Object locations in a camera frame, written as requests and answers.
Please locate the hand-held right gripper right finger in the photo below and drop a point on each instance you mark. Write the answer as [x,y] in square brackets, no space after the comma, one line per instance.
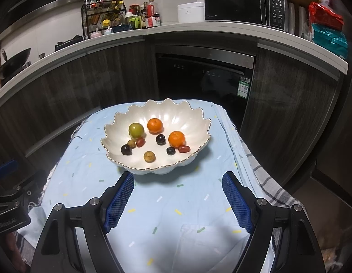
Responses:
[235,202]

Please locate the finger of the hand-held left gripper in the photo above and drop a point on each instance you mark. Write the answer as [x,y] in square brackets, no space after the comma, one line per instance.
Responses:
[5,167]
[31,181]

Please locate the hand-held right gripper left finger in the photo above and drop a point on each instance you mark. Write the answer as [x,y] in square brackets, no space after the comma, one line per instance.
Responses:
[119,202]

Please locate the dark purple plum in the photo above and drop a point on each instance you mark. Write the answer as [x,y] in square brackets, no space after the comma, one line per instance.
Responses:
[160,139]
[126,149]

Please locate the brown longan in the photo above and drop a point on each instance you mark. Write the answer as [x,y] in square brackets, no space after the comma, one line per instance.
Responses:
[131,144]
[149,156]

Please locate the white scalloped bowl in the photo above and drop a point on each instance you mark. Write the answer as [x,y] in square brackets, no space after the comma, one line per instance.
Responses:
[164,165]

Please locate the red jujube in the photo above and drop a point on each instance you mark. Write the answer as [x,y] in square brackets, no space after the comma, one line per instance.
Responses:
[140,142]
[184,148]

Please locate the dark blue crowned berry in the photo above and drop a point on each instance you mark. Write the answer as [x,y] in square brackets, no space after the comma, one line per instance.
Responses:
[171,151]

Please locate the green apple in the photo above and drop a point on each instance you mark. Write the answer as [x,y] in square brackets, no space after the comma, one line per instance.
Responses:
[136,130]

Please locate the mandarin orange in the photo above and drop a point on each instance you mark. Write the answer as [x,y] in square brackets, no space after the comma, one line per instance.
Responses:
[154,125]
[176,138]

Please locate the grey plaid cloth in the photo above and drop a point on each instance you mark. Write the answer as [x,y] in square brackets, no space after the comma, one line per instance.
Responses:
[267,182]

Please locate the light blue patterned cloth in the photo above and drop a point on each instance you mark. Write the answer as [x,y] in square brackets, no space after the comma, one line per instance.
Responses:
[164,210]

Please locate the black wok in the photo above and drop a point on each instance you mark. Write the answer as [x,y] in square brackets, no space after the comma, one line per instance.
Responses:
[18,59]

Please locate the dark wood kitchen cabinet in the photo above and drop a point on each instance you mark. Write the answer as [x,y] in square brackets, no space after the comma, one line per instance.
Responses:
[284,96]

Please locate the green and white sticker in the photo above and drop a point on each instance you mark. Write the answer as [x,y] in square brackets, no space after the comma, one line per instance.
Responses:
[244,86]

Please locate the steel and glass range hood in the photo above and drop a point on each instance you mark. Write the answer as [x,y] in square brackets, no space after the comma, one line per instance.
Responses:
[45,0]

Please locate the teal plastic bag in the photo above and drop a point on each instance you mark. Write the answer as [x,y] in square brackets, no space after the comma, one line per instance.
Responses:
[331,42]

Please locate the white upright plates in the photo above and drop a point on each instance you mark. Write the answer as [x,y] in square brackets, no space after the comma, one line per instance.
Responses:
[295,20]

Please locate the row of condiment bottles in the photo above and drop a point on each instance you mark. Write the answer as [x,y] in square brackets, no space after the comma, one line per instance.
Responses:
[151,11]

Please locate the white rice cooker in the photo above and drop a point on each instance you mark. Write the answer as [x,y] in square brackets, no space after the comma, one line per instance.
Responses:
[191,12]

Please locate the black microwave oven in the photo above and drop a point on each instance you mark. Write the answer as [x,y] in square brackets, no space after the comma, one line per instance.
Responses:
[232,4]

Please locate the red plastic bag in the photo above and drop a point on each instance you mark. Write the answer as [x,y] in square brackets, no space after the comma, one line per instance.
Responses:
[325,15]

